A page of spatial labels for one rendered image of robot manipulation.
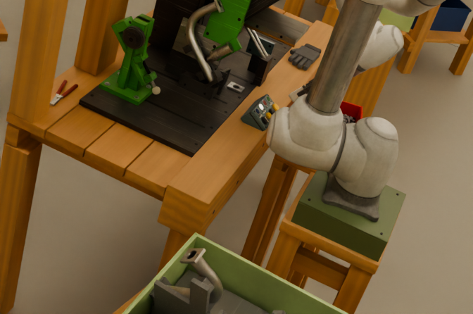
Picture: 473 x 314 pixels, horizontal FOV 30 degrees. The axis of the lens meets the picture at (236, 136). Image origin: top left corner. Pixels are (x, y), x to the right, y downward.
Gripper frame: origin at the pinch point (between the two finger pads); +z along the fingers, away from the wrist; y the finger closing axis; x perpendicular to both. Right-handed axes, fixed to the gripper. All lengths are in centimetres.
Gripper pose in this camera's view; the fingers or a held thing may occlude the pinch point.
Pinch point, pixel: (298, 93)
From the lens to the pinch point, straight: 301.8
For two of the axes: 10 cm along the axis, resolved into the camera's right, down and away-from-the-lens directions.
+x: -5.8, -8.0, -1.6
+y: 3.7, -4.4, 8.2
